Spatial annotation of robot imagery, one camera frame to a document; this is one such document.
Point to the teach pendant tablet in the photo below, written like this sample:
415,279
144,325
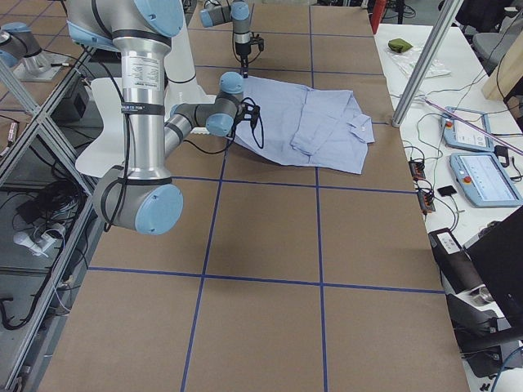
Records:
483,180
459,135

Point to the black monitor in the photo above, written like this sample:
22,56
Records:
497,258

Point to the reacher grabber stick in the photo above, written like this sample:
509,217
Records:
455,117

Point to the black box with label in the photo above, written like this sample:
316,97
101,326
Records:
453,261

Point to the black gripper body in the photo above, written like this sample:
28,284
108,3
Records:
242,49

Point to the small black pad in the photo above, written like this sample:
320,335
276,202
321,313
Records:
446,191

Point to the green fabric pouch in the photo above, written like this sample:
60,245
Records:
399,45

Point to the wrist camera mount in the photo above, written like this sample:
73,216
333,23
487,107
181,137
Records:
257,41
251,113

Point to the white power strip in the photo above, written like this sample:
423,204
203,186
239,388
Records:
40,245

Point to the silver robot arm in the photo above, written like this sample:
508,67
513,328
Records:
238,14
139,194

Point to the white curved plate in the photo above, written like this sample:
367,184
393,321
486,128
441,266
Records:
107,150

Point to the aluminium frame post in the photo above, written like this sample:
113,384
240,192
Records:
431,47

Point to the orange circuit board upper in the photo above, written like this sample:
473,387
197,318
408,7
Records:
417,170

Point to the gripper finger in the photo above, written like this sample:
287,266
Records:
242,66
246,65

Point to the light blue striped shirt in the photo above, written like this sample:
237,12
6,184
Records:
307,127

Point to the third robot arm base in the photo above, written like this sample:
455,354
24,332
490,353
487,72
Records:
21,51

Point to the orange circuit board lower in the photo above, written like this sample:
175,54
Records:
426,201

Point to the orange circuit board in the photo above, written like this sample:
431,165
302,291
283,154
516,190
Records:
426,201
417,170

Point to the wooden board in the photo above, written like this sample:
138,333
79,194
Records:
507,74

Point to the lower teach pendant tablet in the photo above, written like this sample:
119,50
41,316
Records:
483,180

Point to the upper teach pendant tablet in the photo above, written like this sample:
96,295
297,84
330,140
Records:
459,135

